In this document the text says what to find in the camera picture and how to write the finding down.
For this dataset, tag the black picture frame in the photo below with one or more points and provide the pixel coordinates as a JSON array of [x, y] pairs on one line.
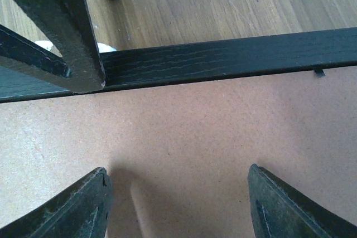
[[227, 59]]

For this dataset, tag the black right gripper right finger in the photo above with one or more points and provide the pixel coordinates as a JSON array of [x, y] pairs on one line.
[[279, 210]]

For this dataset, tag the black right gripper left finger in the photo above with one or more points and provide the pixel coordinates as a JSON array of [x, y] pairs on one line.
[[81, 210]]

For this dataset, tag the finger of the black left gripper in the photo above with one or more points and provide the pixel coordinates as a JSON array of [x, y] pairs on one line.
[[68, 26]]

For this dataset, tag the brown backing board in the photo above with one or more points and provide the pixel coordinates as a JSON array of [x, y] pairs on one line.
[[179, 156]]

